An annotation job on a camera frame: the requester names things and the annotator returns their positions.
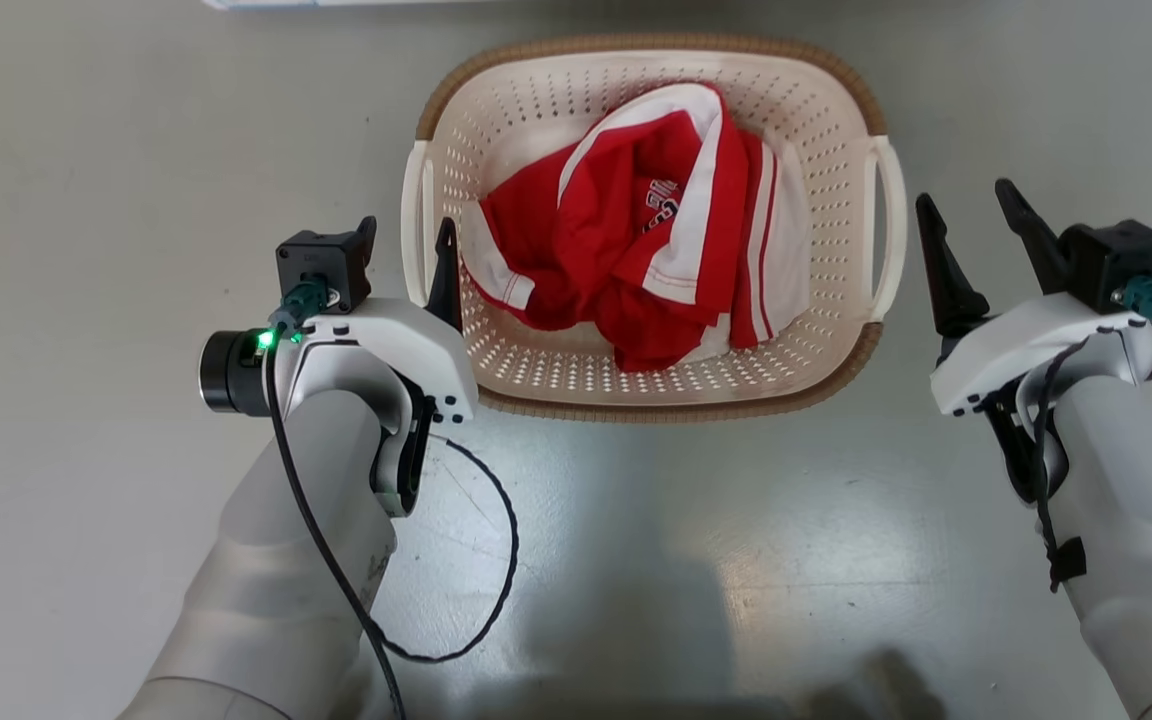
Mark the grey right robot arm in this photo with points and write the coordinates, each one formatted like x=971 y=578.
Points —
x=1146 y=540

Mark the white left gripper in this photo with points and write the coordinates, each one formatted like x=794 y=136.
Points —
x=406 y=345

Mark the red and white shirt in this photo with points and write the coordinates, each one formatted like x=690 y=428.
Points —
x=626 y=240

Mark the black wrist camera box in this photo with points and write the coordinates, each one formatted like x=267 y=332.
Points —
x=1116 y=260
x=321 y=262

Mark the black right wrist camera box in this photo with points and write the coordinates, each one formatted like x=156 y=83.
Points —
x=1116 y=260

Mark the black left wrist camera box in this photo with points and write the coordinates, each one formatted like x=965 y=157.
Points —
x=321 y=262

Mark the cream plastic laundry basket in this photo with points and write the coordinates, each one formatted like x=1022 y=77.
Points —
x=536 y=340

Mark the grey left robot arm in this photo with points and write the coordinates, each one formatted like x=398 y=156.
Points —
x=276 y=580

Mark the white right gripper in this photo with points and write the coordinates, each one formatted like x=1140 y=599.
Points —
x=1036 y=345

